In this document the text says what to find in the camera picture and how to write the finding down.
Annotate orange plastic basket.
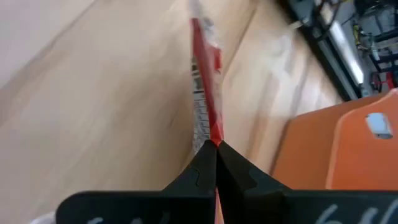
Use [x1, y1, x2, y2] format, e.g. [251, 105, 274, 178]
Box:
[269, 88, 398, 191]

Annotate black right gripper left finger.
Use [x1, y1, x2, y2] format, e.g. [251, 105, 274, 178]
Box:
[55, 139, 218, 224]

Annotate black table edge rail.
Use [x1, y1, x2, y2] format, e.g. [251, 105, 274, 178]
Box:
[278, 0, 363, 102]

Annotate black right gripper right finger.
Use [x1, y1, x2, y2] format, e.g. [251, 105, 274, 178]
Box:
[216, 141, 398, 224]

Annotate red clamp stand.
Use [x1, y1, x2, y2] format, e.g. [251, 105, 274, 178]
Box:
[371, 70, 396, 91]

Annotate silver aluminium frame rail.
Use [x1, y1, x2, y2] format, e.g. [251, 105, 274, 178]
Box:
[322, 17, 371, 96]

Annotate red popcorn bag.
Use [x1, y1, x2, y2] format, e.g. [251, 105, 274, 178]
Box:
[188, 0, 225, 224]

